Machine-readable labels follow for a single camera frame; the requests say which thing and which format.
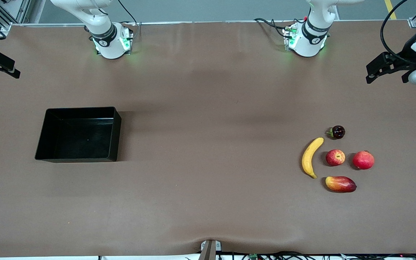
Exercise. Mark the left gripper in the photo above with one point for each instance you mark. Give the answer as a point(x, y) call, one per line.
point(405, 56)

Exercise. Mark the black plastic box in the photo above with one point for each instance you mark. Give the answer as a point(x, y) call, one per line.
point(79, 133)

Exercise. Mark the red apple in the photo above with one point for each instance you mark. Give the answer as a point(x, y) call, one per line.
point(335, 157)

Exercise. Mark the yellow banana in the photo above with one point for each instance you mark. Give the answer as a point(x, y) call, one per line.
point(307, 159)

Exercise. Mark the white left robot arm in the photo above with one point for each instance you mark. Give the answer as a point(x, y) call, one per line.
point(309, 39)

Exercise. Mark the dark purple mangosteen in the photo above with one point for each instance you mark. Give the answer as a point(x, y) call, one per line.
point(337, 132)

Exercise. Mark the red pomegranate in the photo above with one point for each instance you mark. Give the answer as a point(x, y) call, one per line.
point(363, 160)

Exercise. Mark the red yellow mango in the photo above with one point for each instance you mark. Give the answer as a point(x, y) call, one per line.
point(341, 184)

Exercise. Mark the brown table mat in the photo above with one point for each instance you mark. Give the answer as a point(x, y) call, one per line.
point(208, 198)

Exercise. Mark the grey clamp bracket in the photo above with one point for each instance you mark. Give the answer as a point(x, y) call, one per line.
point(209, 249)

